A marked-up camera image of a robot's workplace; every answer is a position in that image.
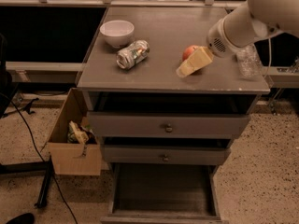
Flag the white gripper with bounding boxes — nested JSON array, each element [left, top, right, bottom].
[[176, 19, 240, 77]]

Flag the red apple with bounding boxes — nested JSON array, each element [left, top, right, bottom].
[[182, 45, 198, 61]]

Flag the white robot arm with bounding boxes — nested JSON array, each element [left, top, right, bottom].
[[177, 0, 299, 77]]

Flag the grey drawer cabinet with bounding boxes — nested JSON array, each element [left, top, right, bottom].
[[76, 6, 271, 224]]

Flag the grey top drawer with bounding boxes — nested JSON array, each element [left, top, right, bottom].
[[88, 92, 249, 139]]

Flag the grey drawer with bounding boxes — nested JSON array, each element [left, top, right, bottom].
[[101, 163, 229, 224], [102, 137, 231, 165], [88, 92, 249, 139]]

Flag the grey middle drawer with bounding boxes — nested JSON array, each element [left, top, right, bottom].
[[102, 137, 231, 165]]

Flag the grey bottom drawer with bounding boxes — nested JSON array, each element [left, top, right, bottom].
[[101, 163, 229, 224]]

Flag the clear plastic water bottle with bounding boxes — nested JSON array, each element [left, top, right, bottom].
[[236, 44, 263, 77]]

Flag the crushed aluminium can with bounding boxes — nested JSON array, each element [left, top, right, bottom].
[[116, 40, 150, 70]]

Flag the white ceramic bowl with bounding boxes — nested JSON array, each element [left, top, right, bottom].
[[100, 20, 135, 49]]

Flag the crumpled snack bags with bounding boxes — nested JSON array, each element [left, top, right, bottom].
[[67, 121, 96, 145]]

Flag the cardboard box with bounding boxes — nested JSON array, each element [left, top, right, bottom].
[[47, 89, 102, 175]]

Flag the black stand base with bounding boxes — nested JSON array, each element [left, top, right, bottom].
[[0, 160, 54, 209]]

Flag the black shoe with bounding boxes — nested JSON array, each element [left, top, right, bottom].
[[6, 213, 35, 224]]

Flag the white cable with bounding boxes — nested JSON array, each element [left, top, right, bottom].
[[264, 37, 273, 79]]

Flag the black floor cable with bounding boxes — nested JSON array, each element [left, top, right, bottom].
[[0, 91, 78, 224]]

